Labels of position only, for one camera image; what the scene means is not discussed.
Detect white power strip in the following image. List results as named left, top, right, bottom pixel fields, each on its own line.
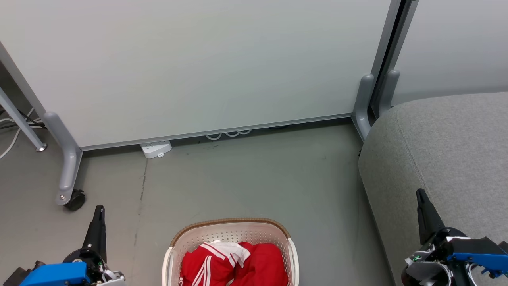
left=140, top=140, right=173, bottom=159

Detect thin black cable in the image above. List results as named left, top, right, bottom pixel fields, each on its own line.
left=0, top=106, right=45, bottom=131

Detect grey partition foot with caster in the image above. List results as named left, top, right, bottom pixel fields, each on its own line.
left=43, top=112, right=83, bottom=206

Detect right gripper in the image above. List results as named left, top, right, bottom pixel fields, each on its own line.
left=401, top=188, right=468, bottom=286

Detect red white striped shorts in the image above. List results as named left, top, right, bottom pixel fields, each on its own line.
left=179, top=240, right=251, bottom=286

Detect grey metal table leg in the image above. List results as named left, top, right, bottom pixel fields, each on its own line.
left=0, top=87, right=48, bottom=153

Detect plain red garment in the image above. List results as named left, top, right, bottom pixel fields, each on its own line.
left=228, top=242, right=289, bottom=286

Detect black caster wheel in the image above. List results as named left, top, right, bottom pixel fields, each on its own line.
left=64, top=189, right=86, bottom=212

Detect loose white cable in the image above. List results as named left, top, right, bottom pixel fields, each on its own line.
left=0, top=107, right=45, bottom=160

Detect coiled white cable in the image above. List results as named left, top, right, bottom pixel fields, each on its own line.
left=205, top=129, right=253, bottom=141

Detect short grey partition foot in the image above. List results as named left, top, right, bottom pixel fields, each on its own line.
left=378, top=70, right=400, bottom=118
left=352, top=74, right=375, bottom=142

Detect white plastic laundry basket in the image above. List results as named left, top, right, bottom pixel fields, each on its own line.
left=162, top=217, right=300, bottom=286

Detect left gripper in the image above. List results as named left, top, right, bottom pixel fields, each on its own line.
left=63, top=205, right=127, bottom=286

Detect white partition panel with caster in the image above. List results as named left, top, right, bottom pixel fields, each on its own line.
left=0, top=0, right=402, bottom=151

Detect grey fabric sofa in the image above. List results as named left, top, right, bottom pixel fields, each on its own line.
left=358, top=92, right=508, bottom=286

